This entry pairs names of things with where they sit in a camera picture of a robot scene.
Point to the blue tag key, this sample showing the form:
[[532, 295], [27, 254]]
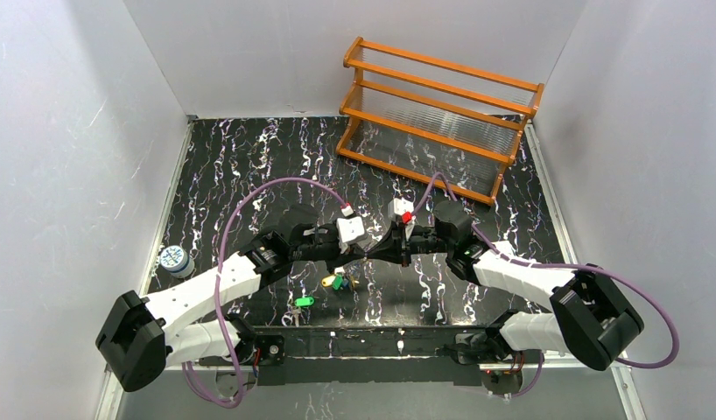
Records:
[[350, 284]]

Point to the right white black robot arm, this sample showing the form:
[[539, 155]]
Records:
[[586, 314]]

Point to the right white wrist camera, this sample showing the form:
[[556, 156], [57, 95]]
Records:
[[400, 210]]

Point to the orange two-tier rack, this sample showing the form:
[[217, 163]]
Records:
[[414, 115]]

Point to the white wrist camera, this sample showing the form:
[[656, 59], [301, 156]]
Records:
[[350, 226], [400, 210]]

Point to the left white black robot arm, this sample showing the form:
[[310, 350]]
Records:
[[255, 266]]

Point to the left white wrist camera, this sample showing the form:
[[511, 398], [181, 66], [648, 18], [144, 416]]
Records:
[[350, 226]]

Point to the blue white round container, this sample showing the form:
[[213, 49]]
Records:
[[176, 261]]

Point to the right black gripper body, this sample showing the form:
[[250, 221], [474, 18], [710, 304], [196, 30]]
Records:
[[405, 247]]

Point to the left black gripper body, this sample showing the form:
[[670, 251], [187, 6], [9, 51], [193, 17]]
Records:
[[337, 248]]

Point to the green tag key near edge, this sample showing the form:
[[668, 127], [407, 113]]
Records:
[[297, 307]]

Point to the aluminium front rail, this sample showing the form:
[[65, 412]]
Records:
[[358, 353]]

